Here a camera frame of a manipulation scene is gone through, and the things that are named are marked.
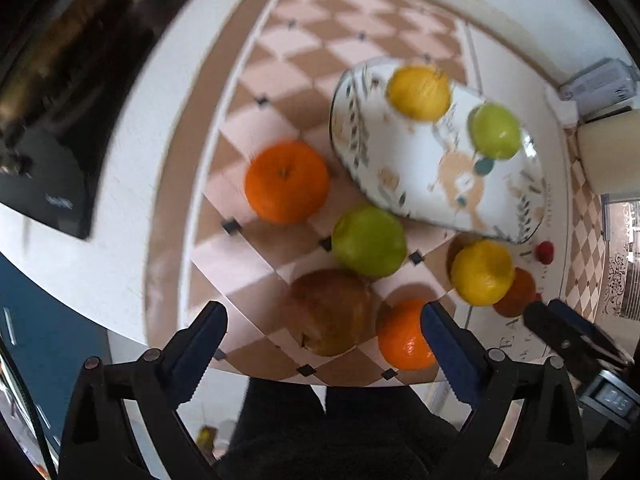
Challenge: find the yellow lemon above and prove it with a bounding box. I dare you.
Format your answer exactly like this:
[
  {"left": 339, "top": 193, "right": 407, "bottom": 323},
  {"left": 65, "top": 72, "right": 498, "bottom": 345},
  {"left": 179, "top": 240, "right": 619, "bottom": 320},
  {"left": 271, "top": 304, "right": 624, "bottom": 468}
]
[{"left": 386, "top": 65, "right": 452, "bottom": 122}]

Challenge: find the orange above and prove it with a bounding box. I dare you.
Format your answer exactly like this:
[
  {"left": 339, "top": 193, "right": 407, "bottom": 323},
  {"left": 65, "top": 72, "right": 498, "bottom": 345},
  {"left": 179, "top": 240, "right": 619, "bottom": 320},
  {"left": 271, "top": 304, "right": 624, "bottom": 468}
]
[
  {"left": 244, "top": 140, "right": 331, "bottom": 226},
  {"left": 376, "top": 298, "right": 441, "bottom": 372}
]

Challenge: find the brown pear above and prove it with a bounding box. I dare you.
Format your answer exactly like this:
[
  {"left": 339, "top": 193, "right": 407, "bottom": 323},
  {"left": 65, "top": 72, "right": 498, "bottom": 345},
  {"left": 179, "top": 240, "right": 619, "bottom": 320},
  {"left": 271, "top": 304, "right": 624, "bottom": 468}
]
[{"left": 290, "top": 268, "right": 375, "bottom": 357}]

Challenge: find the white patterned screen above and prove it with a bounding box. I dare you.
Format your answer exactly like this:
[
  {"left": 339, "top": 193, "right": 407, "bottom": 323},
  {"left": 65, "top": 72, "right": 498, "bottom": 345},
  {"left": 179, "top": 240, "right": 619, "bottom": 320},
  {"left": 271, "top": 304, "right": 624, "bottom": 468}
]
[{"left": 602, "top": 195, "right": 640, "bottom": 321}]

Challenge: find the black gas stove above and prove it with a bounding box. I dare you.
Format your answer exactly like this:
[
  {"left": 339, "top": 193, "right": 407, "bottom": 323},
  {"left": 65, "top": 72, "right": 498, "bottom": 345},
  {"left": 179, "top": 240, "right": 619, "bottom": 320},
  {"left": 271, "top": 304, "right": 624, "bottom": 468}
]
[{"left": 0, "top": 0, "right": 203, "bottom": 241}]

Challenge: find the yellow pear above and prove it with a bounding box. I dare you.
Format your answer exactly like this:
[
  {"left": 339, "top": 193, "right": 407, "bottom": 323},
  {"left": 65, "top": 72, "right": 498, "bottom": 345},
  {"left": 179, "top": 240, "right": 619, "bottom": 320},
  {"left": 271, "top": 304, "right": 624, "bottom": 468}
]
[{"left": 449, "top": 239, "right": 516, "bottom": 307}]

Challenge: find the blue cabinet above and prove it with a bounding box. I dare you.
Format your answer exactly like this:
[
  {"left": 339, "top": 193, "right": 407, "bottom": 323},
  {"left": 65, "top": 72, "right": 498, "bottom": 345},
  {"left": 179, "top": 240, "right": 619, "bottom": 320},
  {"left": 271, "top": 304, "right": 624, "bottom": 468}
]
[{"left": 0, "top": 252, "right": 111, "bottom": 461}]

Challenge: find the beige utensil holder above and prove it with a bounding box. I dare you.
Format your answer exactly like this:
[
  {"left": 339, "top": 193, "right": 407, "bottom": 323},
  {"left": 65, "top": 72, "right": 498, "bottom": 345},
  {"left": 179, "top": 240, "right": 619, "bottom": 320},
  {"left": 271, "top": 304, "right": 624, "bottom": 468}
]
[{"left": 577, "top": 110, "right": 640, "bottom": 193}]

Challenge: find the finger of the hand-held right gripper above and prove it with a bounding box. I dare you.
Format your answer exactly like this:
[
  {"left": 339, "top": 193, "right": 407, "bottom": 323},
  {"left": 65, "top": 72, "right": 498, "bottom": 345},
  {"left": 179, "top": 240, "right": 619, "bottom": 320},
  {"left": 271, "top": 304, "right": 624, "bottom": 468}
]
[{"left": 522, "top": 299, "right": 633, "bottom": 376}]

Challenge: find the white floral oval plate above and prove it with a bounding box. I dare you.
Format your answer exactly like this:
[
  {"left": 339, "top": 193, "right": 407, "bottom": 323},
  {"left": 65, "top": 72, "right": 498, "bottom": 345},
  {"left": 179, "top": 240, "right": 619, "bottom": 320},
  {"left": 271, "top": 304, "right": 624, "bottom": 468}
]
[{"left": 327, "top": 57, "right": 548, "bottom": 246}]

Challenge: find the checkered brown table mat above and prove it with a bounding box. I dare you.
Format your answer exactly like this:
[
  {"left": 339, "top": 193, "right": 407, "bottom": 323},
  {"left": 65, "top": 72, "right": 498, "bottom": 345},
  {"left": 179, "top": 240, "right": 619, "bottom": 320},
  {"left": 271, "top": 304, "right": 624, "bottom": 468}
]
[{"left": 145, "top": 0, "right": 608, "bottom": 388}]

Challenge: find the green apple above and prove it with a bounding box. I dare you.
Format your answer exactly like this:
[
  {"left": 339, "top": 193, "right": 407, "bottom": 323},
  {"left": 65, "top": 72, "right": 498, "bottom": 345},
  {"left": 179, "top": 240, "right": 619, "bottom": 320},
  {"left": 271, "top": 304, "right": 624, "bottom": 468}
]
[
  {"left": 467, "top": 102, "right": 523, "bottom": 160},
  {"left": 331, "top": 204, "right": 407, "bottom": 281}
]

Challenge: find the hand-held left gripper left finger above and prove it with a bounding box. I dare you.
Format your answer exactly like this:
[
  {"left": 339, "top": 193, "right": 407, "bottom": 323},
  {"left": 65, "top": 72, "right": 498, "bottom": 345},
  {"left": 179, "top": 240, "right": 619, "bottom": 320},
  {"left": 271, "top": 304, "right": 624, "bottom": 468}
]
[{"left": 60, "top": 300, "right": 230, "bottom": 480}]

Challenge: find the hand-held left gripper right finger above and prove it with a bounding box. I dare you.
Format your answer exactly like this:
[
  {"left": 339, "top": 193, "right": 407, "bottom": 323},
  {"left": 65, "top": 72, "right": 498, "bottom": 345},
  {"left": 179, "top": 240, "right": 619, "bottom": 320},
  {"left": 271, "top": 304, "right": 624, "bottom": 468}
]
[{"left": 420, "top": 301, "right": 583, "bottom": 480}]

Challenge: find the dark red apple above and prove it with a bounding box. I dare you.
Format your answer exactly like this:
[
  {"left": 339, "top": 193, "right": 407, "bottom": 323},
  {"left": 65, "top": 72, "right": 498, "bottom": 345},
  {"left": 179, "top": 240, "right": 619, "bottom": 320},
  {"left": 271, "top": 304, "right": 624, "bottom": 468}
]
[{"left": 492, "top": 266, "right": 538, "bottom": 318}]

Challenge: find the grey spray can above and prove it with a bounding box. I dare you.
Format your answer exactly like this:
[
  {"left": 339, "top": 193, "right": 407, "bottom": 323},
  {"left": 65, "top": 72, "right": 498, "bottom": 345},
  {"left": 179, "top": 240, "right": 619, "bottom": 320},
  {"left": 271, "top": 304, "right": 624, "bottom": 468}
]
[{"left": 557, "top": 58, "right": 640, "bottom": 111}]

